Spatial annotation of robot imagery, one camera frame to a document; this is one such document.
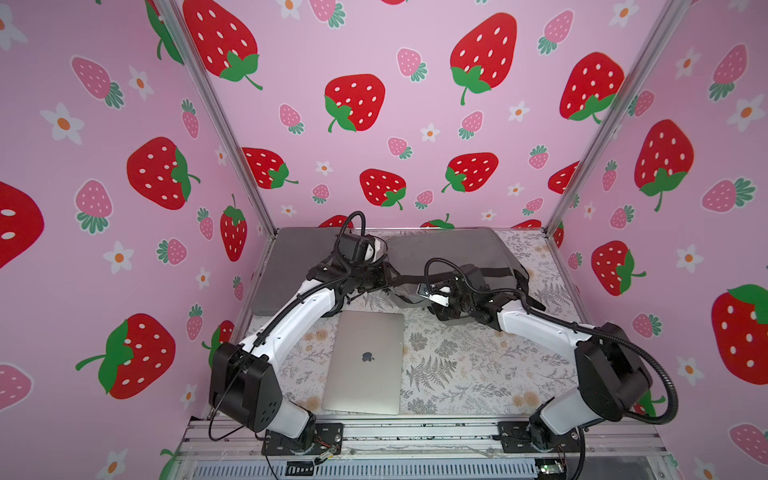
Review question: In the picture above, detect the grey laptop bag black strap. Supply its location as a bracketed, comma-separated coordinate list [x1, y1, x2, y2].
[377, 226, 547, 328]

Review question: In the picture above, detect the grey zippered laptop sleeve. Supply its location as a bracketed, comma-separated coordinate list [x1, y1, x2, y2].
[250, 227, 340, 317]

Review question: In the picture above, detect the silver laptop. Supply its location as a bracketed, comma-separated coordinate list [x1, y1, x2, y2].
[322, 311, 405, 415]

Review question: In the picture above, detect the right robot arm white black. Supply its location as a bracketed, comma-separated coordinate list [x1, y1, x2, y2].
[417, 260, 680, 451]

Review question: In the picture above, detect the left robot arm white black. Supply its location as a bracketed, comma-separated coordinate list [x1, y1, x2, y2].
[209, 211, 388, 451]

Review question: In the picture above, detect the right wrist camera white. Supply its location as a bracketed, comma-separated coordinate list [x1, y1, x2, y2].
[417, 281, 454, 306]

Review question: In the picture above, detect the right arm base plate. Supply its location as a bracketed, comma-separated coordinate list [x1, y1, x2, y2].
[497, 421, 580, 454]

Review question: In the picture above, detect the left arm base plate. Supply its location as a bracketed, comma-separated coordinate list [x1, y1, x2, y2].
[261, 422, 344, 456]

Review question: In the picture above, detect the aluminium frame rail front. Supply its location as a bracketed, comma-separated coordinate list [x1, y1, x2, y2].
[163, 415, 682, 479]

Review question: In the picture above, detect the left rear aluminium post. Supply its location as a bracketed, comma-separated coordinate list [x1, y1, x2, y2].
[156, 0, 277, 240]

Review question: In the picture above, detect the aluminium post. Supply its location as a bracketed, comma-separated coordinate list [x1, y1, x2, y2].
[543, 0, 691, 241]
[156, 0, 277, 240]

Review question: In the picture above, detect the right rear aluminium post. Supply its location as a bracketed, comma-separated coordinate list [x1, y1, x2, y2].
[543, 0, 691, 241]

